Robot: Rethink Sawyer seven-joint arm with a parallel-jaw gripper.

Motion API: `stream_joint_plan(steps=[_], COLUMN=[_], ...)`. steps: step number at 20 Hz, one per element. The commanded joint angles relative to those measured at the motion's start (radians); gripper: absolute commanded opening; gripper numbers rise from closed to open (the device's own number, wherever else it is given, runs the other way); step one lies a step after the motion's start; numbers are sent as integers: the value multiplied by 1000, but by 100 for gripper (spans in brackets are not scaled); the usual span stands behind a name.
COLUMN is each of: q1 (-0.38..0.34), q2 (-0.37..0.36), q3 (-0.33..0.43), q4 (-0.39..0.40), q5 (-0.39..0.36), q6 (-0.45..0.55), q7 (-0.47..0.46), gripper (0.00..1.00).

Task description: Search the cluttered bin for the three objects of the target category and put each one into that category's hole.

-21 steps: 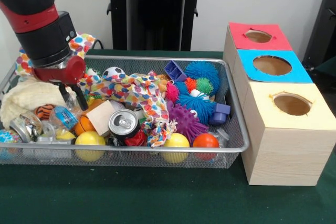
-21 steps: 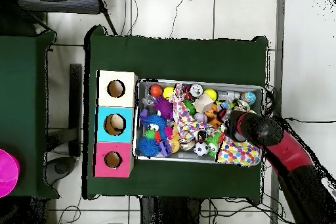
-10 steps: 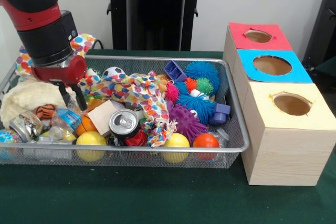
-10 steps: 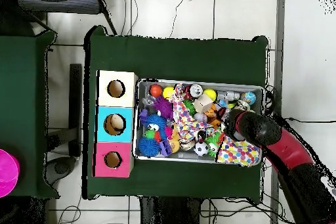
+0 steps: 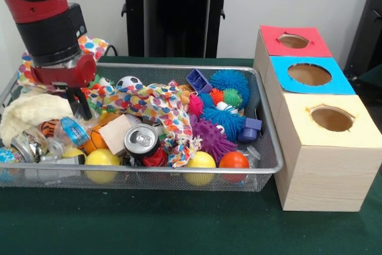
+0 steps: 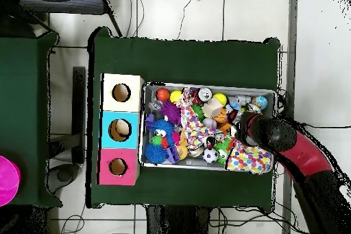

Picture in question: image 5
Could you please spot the yellow ball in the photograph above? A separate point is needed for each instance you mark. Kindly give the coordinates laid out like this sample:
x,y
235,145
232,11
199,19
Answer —
x,y
200,162
103,160

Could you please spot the small orange basketball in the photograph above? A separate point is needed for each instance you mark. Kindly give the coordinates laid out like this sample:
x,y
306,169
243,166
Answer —
x,y
95,142

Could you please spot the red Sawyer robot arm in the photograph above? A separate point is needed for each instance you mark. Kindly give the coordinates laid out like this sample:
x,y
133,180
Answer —
x,y
44,28

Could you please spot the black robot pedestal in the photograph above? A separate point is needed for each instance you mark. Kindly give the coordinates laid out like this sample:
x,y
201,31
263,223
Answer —
x,y
176,13

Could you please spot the plain wooden block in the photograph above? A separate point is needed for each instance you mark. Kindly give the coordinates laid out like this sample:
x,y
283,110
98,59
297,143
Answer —
x,y
118,134

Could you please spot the silver topped drink can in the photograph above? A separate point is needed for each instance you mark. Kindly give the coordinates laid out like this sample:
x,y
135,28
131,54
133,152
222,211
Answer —
x,y
141,140

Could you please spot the orange ball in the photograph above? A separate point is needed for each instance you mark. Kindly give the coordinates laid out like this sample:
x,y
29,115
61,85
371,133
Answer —
x,y
234,162

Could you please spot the long polka dot cloth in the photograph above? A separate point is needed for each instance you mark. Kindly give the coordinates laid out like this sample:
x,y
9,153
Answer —
x,y
155,102

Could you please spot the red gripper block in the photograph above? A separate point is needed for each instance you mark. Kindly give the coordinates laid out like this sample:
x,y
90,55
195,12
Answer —
x,y
65,74

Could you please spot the small soccer ball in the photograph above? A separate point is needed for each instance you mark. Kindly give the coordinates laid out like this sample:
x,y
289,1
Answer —
x,y
129,81

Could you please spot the dark green table cloth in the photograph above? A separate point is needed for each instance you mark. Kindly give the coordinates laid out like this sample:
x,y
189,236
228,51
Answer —
x,y
179,222

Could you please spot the shallow mesh bin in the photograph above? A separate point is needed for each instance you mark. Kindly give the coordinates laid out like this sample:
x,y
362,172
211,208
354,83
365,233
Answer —
x,y
143,184

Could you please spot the purple spiky rubber ball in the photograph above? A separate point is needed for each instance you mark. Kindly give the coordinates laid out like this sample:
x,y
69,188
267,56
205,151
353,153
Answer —
x,y
209,138

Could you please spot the black flat panel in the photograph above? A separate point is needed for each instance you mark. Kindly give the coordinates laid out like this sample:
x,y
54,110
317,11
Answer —
x,y
368,28

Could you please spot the crushed bottle with blue label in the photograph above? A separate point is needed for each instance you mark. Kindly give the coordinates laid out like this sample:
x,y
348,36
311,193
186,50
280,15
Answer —
x,y
73,132

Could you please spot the wooden box with three holes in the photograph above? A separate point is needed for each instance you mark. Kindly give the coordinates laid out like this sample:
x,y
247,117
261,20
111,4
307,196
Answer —
x,y
328,177

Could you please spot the green side table cloth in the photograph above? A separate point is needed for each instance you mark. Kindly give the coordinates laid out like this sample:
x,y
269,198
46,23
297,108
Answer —
x,y
371,83

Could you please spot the wide polka dot cloth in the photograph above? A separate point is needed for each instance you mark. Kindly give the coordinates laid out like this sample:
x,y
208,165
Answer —
x,y
92,47

